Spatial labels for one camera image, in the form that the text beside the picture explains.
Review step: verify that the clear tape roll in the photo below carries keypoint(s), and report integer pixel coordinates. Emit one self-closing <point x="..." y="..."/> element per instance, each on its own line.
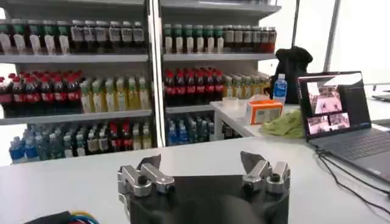
<point x="230" y="101"/>

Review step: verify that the white desk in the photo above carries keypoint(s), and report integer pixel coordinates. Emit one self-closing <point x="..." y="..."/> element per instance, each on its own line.
<point x="234" y="117"/>

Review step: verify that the orange tissue box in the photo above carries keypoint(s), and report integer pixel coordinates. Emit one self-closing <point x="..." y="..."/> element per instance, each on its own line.
<point x="263" y="112"/>

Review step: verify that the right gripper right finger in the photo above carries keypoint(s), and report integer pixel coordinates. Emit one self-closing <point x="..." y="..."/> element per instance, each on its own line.
<point x="259" y="173"/>

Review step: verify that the grey laptop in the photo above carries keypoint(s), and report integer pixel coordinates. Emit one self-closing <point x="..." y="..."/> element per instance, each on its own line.
<point x="335" y="103"/>

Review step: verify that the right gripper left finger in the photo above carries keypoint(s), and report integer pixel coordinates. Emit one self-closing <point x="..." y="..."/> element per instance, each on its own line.
<point x="143" y="179"/>

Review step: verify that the water bottle with blue label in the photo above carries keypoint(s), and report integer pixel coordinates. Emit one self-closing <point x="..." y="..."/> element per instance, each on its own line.
<point x="280" y="89"/>

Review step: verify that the shelf rack with bottles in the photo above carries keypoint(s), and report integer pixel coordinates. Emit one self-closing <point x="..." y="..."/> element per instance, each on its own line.
<point x="76" y="91"/>
<point x="207" y="82"/>

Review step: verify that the green cloth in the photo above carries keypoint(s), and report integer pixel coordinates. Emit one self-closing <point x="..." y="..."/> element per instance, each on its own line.
<point x="285" y="126"/>

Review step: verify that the black bag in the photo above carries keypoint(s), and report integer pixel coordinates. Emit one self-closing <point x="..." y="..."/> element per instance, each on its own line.
<point x="292" y="64"/>

